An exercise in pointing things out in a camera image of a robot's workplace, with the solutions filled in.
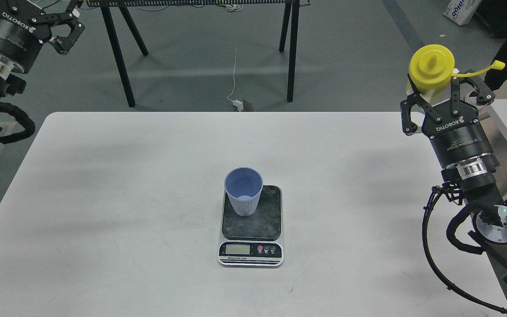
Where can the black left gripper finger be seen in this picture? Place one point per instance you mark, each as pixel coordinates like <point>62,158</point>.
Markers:
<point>60,30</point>
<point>13,7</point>

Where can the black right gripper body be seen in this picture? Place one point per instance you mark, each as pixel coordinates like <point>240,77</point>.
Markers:
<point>455,137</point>

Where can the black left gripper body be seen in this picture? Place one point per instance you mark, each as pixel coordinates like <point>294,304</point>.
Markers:
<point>20,40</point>

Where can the yellow squeeze bottle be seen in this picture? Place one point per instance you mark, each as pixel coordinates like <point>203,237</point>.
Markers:
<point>433,66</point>

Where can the blue ribbed plastic cup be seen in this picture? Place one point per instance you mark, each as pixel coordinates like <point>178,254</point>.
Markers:
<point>243,187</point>

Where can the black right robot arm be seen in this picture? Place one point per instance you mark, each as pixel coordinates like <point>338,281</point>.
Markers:
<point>468,164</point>

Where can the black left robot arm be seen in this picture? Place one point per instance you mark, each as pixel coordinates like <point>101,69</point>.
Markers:
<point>15,124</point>

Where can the black digital kitchen scale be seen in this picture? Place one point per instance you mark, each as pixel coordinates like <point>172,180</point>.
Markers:
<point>257,240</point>

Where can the white printed box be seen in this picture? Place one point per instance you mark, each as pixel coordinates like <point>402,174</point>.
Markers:
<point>461,11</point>

